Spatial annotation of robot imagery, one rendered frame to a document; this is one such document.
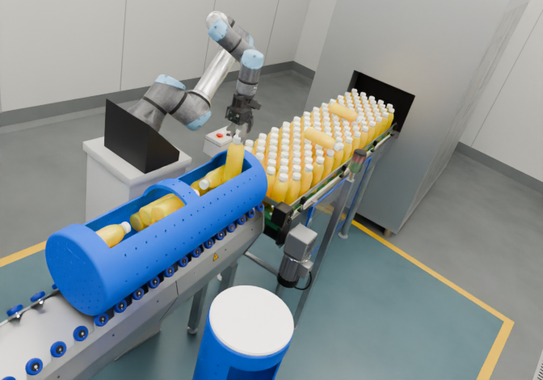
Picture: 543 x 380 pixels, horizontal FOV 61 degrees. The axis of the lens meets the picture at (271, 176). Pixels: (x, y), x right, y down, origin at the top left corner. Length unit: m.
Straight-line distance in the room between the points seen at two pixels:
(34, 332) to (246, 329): 0.64
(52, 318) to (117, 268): 0.30
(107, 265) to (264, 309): 0.53
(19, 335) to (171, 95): 1.01
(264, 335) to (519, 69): 4.83
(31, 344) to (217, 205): 0.73
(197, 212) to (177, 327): 1.27
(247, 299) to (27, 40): 3.22
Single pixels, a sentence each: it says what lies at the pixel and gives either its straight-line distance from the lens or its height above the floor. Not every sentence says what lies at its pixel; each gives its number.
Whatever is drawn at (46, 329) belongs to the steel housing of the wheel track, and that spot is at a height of 0.93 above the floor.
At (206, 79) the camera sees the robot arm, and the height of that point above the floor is 1.45.
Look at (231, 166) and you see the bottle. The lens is 1.89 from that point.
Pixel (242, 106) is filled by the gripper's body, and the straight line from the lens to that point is 1.76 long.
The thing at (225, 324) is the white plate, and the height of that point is 1.04.
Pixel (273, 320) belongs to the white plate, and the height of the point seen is 1.04.
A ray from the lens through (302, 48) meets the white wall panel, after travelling 6.97.
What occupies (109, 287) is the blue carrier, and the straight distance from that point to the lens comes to 1.45.
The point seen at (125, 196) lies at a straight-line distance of 1.94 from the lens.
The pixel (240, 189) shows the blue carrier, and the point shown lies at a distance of 1.84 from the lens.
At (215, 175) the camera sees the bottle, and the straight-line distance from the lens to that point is 1.95.
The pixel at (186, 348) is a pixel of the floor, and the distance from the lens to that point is 2.74.
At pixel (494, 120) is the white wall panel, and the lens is 5.99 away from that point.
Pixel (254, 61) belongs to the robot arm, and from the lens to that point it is 1.69.
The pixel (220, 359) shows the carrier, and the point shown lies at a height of 0.96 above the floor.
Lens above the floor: 2.20
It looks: 31 degrees down
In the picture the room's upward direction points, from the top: 16 degrees clockwise
